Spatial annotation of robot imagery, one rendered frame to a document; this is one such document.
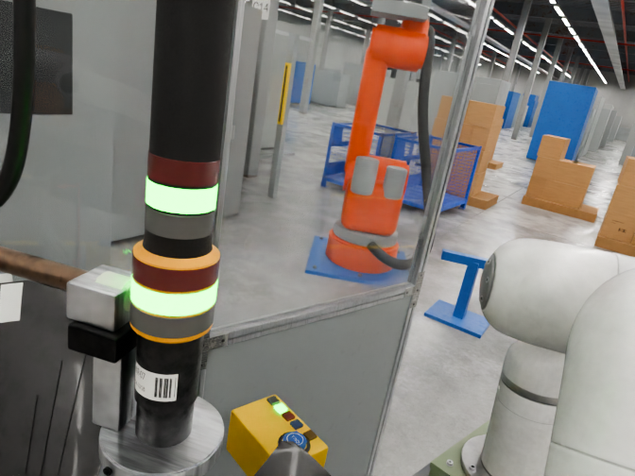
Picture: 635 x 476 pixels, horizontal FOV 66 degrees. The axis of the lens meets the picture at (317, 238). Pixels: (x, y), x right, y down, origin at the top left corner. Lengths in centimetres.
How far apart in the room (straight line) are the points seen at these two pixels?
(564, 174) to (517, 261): 902
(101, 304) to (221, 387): 112
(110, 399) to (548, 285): 35
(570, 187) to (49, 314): 925
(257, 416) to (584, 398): 68
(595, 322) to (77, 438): 37
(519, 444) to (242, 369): 75
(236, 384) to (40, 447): 100
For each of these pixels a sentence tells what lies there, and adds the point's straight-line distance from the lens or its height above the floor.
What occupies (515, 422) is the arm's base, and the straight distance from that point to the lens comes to 94.
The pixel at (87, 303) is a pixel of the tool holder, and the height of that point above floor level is 153.
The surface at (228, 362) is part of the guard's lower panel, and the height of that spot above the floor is 90.
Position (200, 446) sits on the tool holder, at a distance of 31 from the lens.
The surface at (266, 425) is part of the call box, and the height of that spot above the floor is 107.
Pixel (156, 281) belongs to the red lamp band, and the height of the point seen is 156.
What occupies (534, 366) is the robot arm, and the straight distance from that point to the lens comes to 89.
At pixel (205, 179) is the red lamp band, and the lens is 23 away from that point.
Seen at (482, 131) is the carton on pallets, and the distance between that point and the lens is 825.
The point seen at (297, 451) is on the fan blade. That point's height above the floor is 123.
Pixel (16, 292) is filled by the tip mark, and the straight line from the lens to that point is 48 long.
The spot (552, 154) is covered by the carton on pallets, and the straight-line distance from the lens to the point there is 947.
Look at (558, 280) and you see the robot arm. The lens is 46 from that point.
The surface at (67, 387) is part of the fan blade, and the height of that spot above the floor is 140.
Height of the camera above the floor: 167
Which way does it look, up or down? 19 degrees down
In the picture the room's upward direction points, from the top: 10 degrees clockwise
